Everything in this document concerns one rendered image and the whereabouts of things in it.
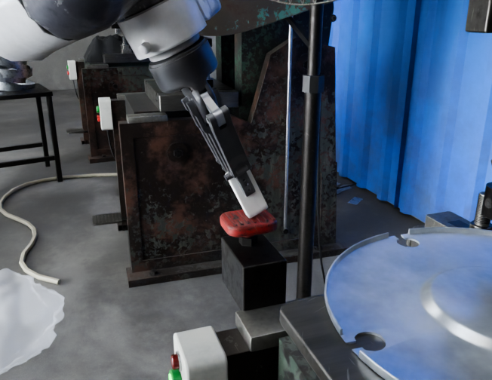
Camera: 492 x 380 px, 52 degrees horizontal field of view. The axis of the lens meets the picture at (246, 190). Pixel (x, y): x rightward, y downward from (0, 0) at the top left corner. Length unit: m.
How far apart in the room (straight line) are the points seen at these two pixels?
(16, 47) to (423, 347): 0.46
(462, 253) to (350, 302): 0.15
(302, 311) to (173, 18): 0.32
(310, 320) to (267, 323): 0.24
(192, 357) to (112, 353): 1.08
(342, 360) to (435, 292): 0.12
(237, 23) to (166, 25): 1.11
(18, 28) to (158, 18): 0.13
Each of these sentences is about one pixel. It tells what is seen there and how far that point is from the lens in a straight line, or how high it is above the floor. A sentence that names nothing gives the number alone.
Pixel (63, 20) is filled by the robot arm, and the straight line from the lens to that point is 0.50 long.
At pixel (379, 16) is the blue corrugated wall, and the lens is 2.81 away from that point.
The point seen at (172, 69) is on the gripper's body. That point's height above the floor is 0.95.
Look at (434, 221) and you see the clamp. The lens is 0.69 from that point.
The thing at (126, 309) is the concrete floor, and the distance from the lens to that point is 1.88.
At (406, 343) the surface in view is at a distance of 0.40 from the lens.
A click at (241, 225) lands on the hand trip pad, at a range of 0.65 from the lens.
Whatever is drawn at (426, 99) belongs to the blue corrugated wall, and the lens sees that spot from 2.50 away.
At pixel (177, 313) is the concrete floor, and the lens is 1.83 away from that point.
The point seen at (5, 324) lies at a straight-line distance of 1.64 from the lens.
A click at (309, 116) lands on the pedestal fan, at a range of 1.27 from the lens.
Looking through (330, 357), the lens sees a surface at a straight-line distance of 0.38.
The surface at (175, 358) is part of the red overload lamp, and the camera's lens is 0.64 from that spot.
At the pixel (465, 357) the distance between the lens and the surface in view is 0.40.
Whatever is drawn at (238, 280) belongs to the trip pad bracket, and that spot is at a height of 0.68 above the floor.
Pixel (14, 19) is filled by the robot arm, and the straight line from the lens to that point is 0.54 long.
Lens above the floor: 1.01
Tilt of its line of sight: 20 degrees down
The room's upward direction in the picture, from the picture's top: straight up
